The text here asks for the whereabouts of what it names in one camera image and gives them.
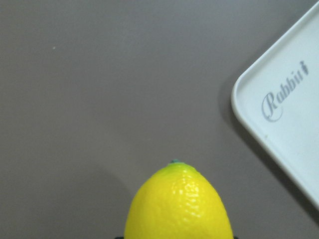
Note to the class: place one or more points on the white rabbit tray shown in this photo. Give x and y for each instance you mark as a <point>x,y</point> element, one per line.
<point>277,100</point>

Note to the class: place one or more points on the yellow lemon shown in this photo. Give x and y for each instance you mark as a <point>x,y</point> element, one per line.
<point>177,202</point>

